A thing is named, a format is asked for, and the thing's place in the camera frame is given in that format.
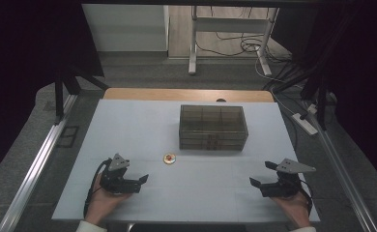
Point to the smoky transparent drawer box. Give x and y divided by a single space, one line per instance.
189 143

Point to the dark floor socket plate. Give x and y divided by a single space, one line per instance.
68 136

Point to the aluminium rail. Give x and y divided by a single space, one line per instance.
38 164
341 167

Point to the wooden table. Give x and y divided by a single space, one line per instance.
177 95

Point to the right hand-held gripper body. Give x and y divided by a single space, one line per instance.
284 187

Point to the white desk frame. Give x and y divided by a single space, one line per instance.
228 24

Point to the white power strip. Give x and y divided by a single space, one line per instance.
304 124

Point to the round gold badge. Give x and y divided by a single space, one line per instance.
169 158

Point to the black round table grommet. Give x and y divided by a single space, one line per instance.
221 100

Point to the black curtain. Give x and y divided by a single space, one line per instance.
22 64
360 80

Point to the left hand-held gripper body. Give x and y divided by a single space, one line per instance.
114 180

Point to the white cabinet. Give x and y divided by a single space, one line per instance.
125 29

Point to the person's right hand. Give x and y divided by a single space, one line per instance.
296 209

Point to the person's left hand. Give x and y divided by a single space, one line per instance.
102 204

